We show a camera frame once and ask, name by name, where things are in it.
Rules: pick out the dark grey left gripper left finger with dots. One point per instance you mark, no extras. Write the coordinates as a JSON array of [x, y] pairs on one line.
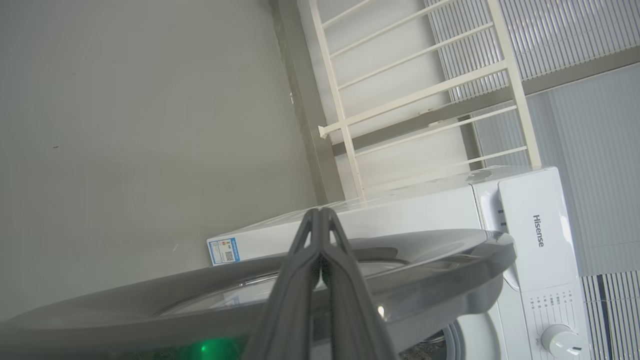
[[292, 300]]

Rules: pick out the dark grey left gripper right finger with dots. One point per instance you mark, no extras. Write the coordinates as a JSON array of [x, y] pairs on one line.
[[350, 310]]

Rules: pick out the dark grey round washer door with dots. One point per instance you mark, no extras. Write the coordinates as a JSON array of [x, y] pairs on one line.
[[425, 265]]

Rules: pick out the grey rubber door seal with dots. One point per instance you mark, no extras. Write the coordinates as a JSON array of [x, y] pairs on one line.
[[457, 340]]

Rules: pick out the white front-load washing machine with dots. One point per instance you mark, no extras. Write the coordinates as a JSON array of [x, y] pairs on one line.
[[425, 210]]

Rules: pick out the perforated steel washer drum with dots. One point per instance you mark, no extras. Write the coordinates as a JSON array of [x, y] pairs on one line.
[[422, 351]]

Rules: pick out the blue energy label sticker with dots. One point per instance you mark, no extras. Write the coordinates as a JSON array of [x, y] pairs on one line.
[[223, 251]]

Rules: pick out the white Hisense detergent drawer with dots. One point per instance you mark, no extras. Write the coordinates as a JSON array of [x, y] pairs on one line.
[[535, 230]]

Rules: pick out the white round washer knob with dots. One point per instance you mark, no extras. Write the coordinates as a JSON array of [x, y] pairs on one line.
[[560, 342]]

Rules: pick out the cream metal rack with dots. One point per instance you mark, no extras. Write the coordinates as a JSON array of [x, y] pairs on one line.
[[505, 65]]

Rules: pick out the white window blind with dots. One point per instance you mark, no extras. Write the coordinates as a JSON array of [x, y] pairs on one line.
[[575, 30]]

